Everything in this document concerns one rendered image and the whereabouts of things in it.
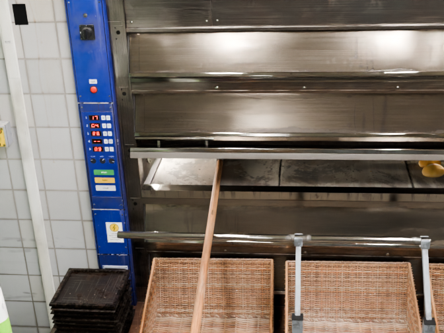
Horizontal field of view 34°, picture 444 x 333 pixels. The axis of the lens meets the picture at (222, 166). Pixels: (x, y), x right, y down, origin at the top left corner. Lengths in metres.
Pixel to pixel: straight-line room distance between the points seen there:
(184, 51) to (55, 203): 0.95
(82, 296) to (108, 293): 0.11
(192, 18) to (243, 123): 0.48
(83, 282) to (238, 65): 1.18
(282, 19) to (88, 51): 0.79
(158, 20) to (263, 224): 1.00
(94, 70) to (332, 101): 0.98
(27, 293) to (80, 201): 0.60
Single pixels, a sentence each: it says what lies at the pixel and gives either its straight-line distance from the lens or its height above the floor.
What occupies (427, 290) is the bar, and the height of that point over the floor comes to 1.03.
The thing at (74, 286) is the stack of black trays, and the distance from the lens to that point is 3.26.
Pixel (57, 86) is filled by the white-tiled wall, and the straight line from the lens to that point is 3.13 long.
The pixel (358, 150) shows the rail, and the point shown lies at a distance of 2.91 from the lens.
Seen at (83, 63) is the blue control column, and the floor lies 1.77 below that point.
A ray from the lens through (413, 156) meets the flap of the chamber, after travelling 2.94.
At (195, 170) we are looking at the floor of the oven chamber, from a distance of 3.36.
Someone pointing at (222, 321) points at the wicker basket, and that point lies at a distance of 3.34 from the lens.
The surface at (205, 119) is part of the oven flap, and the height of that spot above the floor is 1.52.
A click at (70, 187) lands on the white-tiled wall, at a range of 3.30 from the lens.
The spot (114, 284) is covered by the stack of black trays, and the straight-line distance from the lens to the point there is 3.23.
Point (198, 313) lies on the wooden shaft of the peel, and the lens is 2.37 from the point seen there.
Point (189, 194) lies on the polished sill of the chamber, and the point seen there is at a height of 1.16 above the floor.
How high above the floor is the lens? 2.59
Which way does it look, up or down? 25 degrees down
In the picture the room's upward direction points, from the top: 2 degrees counter-clockwise
